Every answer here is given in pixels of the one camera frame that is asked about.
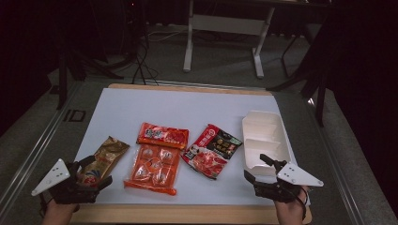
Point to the black tripod stand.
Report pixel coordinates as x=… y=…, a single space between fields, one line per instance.
x=62 y=81

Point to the white metal desk frame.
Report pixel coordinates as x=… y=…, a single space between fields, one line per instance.
x=225 y=24

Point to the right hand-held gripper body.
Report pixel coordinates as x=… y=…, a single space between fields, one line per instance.
x=294 y=178

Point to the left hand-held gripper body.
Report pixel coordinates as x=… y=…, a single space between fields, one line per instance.
x=67 y=192

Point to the orange packet of round snacks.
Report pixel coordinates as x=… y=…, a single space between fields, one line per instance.
x=156 y=165

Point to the person's left hand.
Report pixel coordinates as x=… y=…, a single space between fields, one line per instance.
x=59 y=214

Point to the white divided lunch box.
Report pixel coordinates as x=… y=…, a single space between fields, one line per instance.
x=264 y=131

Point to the red and black seasoning packet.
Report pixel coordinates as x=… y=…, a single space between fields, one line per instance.
x=209 y=153

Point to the black metal stand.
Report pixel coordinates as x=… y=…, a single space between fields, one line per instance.
x=320 y=93

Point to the gold snack packet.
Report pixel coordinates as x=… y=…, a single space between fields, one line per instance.
x=108 y=153

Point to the white table sheet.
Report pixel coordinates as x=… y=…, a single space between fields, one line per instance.
x=175 y=109

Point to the black floor plate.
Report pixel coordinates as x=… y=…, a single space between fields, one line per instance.
x=74 y=115

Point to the metal floor rail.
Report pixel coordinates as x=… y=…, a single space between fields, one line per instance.
x=34 y=156
x=338 y=162

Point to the person's right hand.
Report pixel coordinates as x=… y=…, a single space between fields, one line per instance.
x=291 y=212

